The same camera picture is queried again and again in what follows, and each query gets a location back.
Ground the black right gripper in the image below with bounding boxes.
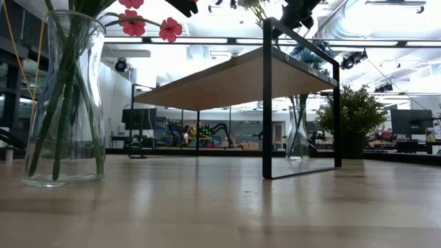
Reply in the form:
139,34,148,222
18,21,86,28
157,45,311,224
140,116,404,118
271,0,323,39

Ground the purple artificial flower bunch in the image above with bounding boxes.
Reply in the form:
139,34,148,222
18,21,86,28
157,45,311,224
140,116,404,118
191,0,276,34

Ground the red artificial flower bunch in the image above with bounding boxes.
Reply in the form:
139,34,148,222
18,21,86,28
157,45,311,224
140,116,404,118
25,0,183,183

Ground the clear glass vase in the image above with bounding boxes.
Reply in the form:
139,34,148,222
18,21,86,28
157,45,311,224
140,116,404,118
22,9,107,189
285,94,311,162

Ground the black track spotlight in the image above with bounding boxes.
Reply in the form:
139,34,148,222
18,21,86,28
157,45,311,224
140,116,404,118
340,50,369,70

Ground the green potted plant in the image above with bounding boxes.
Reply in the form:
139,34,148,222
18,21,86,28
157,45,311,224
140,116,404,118
314,84,389,160

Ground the black monitor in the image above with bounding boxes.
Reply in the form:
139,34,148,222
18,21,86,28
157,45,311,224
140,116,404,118
121,107,158,131
391,109,434,136

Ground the white cup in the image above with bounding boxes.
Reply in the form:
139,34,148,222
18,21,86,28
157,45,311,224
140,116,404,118
4,145,15,165

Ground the black aluminium rig frame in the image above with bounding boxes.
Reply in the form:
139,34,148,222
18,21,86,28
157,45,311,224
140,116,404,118
103,35,441,167

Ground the yellow cable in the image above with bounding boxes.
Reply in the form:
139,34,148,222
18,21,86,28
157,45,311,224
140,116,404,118
1,0,46,121

